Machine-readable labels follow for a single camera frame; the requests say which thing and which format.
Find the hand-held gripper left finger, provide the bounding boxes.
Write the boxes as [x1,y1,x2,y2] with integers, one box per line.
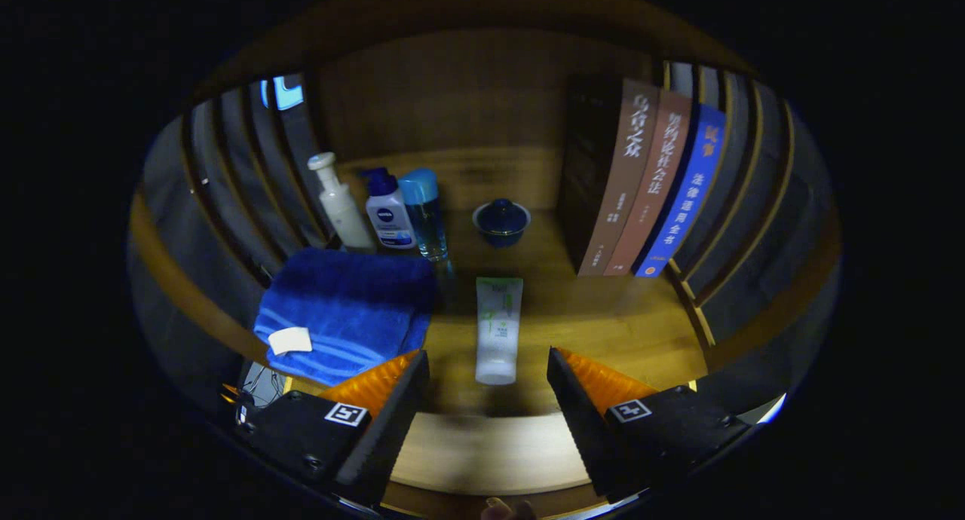
[237,349,430,507]

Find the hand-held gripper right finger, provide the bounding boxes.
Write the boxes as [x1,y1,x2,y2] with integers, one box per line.
[547,347,755,502]

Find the wooden drawer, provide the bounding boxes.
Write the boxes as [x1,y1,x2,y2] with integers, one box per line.
[381,481,604,519]

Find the white cosmetic tube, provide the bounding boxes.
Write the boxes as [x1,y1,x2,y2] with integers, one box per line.
[474,277,525,386]

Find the wooden countertop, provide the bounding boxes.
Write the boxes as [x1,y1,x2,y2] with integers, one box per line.
[286,147,709,497]

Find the wooden cabinet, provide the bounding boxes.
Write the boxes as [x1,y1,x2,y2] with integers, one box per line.
[128,0,841,430]

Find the blue folded towel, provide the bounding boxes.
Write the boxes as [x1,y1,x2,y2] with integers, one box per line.
[253,247,438,387]

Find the white bottle with blue cap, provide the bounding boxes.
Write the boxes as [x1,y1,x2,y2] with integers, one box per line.
[360,167,418,250]

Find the teal transparent bottle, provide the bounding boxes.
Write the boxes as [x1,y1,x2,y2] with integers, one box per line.
[398,168,450,262]

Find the cream pump bottle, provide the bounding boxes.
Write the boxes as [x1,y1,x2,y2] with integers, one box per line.
[307,152,376,251]

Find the blue lidded teacup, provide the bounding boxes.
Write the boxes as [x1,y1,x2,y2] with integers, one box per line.
[472,198,532,249]

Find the reddish brown book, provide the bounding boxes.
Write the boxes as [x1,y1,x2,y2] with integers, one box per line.
[603,90,693,277]

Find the dark brown book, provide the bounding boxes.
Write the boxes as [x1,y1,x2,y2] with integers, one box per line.
[558,75,662,277]

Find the blue book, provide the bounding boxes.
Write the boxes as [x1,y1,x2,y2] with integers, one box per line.
[633,104,728,279]

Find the white floor cables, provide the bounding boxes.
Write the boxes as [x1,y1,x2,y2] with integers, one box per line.
[240,363,283,408]

